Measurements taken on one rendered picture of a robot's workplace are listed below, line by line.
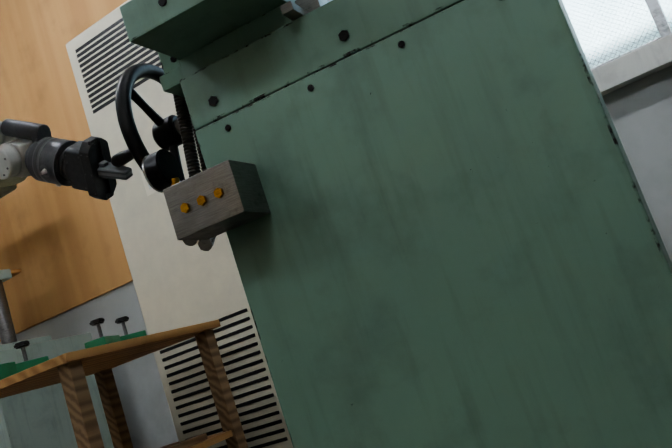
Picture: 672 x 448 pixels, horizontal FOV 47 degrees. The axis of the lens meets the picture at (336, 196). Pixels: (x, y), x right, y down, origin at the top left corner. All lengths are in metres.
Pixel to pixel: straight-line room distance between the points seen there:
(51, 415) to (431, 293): 2.37
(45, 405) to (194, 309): 0.74
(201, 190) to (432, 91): 0.36
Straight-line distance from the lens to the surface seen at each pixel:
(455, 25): 1.11
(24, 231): 3.97
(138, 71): 1.53
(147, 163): 1.21
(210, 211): 1.13
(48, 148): 1.56
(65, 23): 3.83
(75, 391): 2.19
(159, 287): 2.98
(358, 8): 1.16
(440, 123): 1.09
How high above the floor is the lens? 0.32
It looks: 10 degrees up
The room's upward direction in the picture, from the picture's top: 19 degrees counter-clockwise
